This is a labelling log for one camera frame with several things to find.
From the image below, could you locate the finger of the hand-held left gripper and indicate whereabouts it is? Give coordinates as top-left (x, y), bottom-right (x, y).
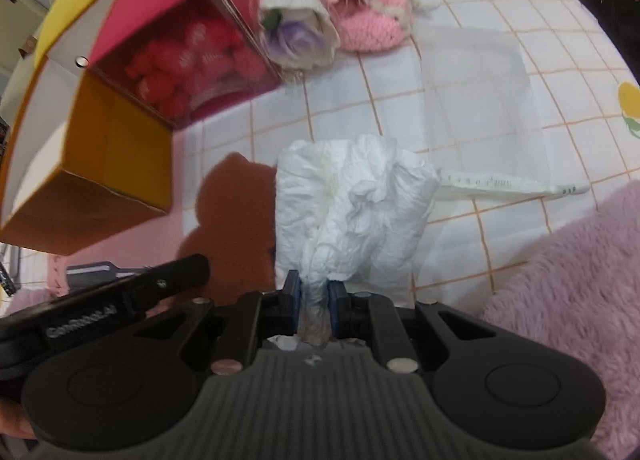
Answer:
top-left (119, 254), bottom-right (211, 314)

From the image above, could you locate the pink fuzzy blanket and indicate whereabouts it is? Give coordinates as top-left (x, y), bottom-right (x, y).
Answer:
top-left (479, 180), bottom-right (640, 460)

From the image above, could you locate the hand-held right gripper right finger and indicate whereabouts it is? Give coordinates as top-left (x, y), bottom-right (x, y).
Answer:
top-left (326, 280), bottom-right (496, 374)

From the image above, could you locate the translucent white zip bag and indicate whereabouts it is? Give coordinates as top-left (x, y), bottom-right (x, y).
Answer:
top-left (414, 24), bottom-right (592, 203)

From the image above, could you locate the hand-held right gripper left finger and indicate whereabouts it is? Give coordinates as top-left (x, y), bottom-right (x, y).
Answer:
top-left (135, 270), bottom-right (306, 375)

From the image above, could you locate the person's left hand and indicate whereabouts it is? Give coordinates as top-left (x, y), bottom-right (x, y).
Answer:
top-left (0, 396), bottom-right (40, 442)

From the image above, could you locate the orange cardboard box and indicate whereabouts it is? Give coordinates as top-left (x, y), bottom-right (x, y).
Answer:
top-left (0, 0), bottom-right (177, 257)

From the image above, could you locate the pink crochet piece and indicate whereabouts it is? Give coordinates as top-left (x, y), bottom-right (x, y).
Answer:
top-left (329, 0), bottom-right (415, 54)

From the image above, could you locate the red lid clear container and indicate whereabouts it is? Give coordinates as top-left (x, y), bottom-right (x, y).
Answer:
top-left (87, 0), bottom-right (284, 131)

